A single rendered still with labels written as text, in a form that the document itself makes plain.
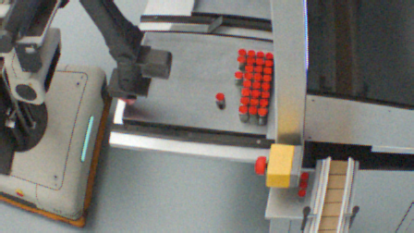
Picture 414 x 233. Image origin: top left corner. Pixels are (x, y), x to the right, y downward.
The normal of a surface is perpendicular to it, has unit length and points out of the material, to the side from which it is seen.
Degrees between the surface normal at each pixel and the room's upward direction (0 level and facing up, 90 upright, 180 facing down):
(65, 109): 0
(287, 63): 90
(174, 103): 0
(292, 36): 90
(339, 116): 90
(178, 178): 0
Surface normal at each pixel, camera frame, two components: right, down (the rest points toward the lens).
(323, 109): -0.15, 0.86
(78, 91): -0.07, -0.50
